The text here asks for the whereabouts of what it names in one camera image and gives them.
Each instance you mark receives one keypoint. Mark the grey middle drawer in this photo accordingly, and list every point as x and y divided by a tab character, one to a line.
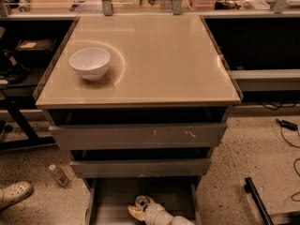
141	168

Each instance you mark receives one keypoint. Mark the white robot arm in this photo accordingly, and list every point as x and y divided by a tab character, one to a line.
178	220

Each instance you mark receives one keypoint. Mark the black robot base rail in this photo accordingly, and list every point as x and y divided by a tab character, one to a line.
287	218

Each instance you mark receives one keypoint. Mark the small plastic bottle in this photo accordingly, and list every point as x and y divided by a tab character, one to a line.
58	175

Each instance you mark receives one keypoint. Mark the white bowl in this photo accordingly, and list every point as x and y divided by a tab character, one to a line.
90	63

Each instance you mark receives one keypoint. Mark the black table leg frame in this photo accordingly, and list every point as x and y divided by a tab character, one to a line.
32	138

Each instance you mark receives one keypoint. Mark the white clog shoe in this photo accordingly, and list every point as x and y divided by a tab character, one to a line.
14	193

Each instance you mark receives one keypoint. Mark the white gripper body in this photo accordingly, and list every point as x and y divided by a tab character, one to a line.
152	212

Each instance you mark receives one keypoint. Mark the orange soda can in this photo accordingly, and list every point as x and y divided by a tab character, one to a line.
142	201

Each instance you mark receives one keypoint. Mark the grey drawer cabinet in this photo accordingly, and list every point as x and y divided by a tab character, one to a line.
163	69

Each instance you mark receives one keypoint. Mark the black bag on shelf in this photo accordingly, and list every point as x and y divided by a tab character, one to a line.
35	53

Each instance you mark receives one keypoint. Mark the black power adapter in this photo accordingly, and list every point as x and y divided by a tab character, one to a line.
287	124

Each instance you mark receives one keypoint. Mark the grey top drawer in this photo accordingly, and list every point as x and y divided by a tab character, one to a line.
138	136

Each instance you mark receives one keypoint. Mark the grey open bottom drawer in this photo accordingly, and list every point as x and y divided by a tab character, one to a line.
110	198

